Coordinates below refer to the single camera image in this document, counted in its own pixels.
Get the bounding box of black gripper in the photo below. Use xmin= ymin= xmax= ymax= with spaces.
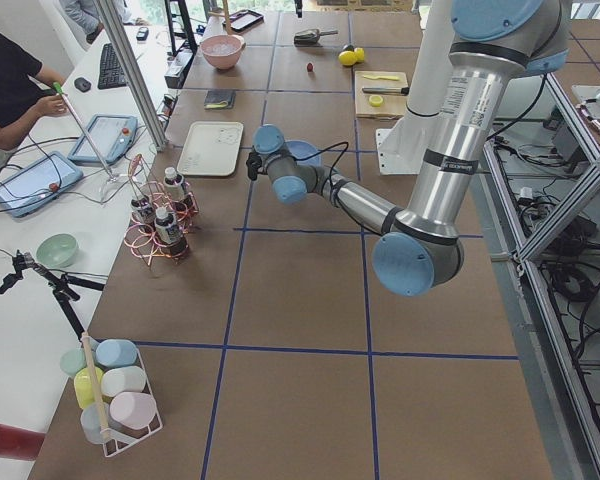
xmin=246 ymin=151 xmax=263 ymax=180

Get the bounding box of blue round plate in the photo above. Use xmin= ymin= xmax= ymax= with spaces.
xmin=286 ymin=140 xmax=322 ymax=166

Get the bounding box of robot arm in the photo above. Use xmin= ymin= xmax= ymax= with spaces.
xmin=247 ymin=1 xmax=571 ymax=296

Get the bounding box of cream bear tray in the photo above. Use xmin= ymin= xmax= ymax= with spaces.
xmin=176 ymin=121 xmax=244 ymax=177

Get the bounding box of grey folded cloth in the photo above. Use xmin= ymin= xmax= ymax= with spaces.
xmin=204 ymin=89 xmax=236 ymax=110

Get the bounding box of tea bottle right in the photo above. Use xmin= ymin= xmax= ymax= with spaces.
xmin=164 ymin=167 xmax=193 ymax=212

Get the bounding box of tea bottle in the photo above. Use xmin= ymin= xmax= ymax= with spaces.
xmin=131 ymin=196 xmax=155 ymax=233
xmin=155 ymin=206 xmax=189 ymax=258
xmin=164 ymin=167 xmax=193 ymax=212

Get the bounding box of tea bottle left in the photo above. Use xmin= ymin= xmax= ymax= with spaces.
xmin=155 ymin=206 xmax=189 ymax=258

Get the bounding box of pink bowl with ice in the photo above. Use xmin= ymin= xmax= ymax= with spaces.
xmin=200 ymin=34 xmax=246 ymax=70

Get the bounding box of tea bottle middle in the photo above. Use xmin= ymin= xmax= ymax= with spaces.
xmin=131 ymin=196 xmax=155 ymax=233

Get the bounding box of metal scoop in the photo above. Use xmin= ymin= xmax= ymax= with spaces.
xmin=293 ymin=29 xmax=339 ymax=46

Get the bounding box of lemon half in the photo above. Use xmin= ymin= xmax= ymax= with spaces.
xmin=368 ymin=94 xmax=384 ymax=108

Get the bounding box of large yellow lemon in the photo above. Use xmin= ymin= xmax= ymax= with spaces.
xmin=338 ymin=50 xmax=358 ymax=67

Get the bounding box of wooden cutting board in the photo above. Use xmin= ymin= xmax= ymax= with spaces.
xmin=354 ymin=71 xmax=409 ymax=119

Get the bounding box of blue teach pendant far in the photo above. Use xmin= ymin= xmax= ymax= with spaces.
xmin=68 ymin=114 xmax=138 ymax=165

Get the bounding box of blue teach pendant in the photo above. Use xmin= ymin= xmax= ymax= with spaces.
xmin=0 ymin=151 xmax=83 ymax=218
xmin=68 ymin=114 xmax=138 ymax=165

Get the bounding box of small yellow lemon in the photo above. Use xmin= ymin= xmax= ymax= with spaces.
xmin=353 ymin=47 xmax=365 ymax=63

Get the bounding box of yellow plastic knife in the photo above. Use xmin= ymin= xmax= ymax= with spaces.
xmin=362 ymin=74 xmax=400 ymax=81

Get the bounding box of wooden stand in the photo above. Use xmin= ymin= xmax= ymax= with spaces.
xmin=222 ymin=0 xmax=233 ymax=35

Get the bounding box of black keyboard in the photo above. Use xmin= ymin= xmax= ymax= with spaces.
xmin=97 ymin=43 xmax=127 ymax=90

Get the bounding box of black computer mouse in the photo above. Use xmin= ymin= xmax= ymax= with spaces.
xmin=74 ymin=77 xmax=91 ymax=93

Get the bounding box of blue teach pendant near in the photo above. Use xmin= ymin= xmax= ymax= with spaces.
xmin=0 ymin=151 xmax=83 ymax=218

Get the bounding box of long metal stick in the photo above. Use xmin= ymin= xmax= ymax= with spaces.
xmin=53 ymin=81 xmax=122 ymax=185

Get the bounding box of green small bowl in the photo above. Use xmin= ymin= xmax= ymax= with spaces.
xmin=36 ymin=233 xmax=79 ymax=269

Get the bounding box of black tripod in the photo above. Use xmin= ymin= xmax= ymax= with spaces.
xmin=0 ymin=251 xmax=106 ymax=341

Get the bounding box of blue cup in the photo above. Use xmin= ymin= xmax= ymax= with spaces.
xmin=95 ymin=339 xmax=138 ymax=369

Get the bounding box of white cup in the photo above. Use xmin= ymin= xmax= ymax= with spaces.
xmin=101 ymin=365 xmax=147 ymax=398

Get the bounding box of person in black shirt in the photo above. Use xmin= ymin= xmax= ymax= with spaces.
xmin=0 ymin=33 xmax=68 ymax=151

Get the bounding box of pink cup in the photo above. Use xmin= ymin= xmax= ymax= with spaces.
xmin=109 ymin=392 xmax=157 ymax=430

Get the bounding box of yellow cup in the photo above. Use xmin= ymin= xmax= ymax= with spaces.
xmin=73 ymin=367 xmax=95 ymax=410

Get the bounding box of red cylinder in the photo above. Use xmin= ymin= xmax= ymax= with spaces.
xmin=0 ymin=423 xmax=45 ymax=461

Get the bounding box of copper wire bottle rack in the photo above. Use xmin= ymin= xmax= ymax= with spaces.
xmin=124 ymin=154 xmax=199 ymax=266

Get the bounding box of aluminium frame post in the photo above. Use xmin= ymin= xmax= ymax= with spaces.
xmin=95 ymin=0 xmax=168 ymax=152

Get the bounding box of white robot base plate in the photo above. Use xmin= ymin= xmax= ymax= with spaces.
xmin=375 ymin=122 xmax=425 ymax=175

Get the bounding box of white wire cup rack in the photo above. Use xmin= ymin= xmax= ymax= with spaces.
xmin=60 ymin=332 xmax=163 ymax=458

